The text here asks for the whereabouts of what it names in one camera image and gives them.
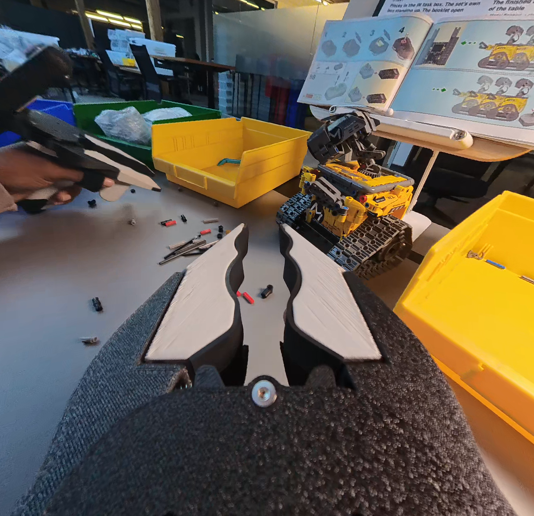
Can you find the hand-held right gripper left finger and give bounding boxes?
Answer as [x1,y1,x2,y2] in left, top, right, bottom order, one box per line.
[145,223,249,363]

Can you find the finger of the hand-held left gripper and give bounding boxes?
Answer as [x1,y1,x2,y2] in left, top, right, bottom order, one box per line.
[94,149,162,193]
[83,134,155,177]

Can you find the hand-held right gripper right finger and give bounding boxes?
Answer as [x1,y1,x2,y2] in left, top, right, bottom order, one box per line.
[279,224,382,363]

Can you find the blue storage bin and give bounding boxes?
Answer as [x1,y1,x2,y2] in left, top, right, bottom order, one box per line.
[0,99,76,147]

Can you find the yellow storage bin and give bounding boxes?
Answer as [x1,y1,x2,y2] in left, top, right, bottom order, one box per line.
[394,190,534,443]
[151,116,313,208]

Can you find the yellow tracked toy robot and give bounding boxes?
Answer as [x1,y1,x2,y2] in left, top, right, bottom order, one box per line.
[276,111,414,279]

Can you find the wooden background desk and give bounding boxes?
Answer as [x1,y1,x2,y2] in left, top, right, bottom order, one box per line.
[150,55,236,107]

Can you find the person's left hand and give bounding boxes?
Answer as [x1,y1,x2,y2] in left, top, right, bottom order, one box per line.
[0,146,115,205]

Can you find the green storage bin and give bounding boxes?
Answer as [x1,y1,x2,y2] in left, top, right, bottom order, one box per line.
[73,100,222,170]

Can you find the clear plastic bags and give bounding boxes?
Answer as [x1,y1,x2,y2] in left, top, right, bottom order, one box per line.
[95,106,192,146]

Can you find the black office chair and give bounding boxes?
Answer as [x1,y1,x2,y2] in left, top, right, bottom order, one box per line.
[129,43,163,103]

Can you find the white book stand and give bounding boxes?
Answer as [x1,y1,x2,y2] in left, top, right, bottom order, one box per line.
[311,105,534,233]

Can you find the building instruction booklet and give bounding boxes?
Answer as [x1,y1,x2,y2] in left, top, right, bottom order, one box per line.
[297,13,534,128]

